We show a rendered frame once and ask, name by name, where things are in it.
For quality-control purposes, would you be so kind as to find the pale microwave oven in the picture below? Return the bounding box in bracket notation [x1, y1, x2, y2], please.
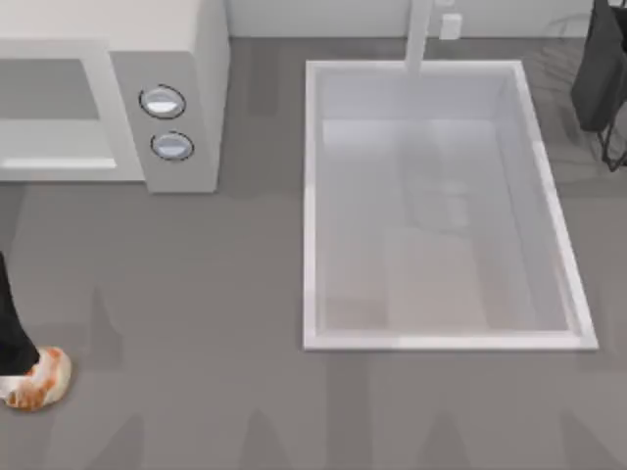
[0, 0, 231, 195]

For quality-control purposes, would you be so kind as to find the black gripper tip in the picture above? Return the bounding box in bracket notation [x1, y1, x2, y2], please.
[0, 251, 41, 379]

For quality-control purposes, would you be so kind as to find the tall white tap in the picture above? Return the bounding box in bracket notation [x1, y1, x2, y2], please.
[404, 0, 438, 78]

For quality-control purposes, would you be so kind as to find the orange and white bread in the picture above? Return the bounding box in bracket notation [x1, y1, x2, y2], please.
[0, 345, 73, 412]

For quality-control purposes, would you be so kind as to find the large microwave knob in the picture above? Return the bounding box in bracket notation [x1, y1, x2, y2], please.
[138, 82, 187, 120]

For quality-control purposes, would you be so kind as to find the white sink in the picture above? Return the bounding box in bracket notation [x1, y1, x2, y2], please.
[301, 59, 601, 353]

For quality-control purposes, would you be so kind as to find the white microwave door handle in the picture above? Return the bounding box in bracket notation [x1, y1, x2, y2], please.
[0, 157, 118, 170]

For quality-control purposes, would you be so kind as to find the microwave door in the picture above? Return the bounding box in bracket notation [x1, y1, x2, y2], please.
[0, 41, 147, 185]

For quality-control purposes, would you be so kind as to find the small microwave knob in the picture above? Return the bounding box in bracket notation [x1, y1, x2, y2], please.
[150, 130, 196, 163]

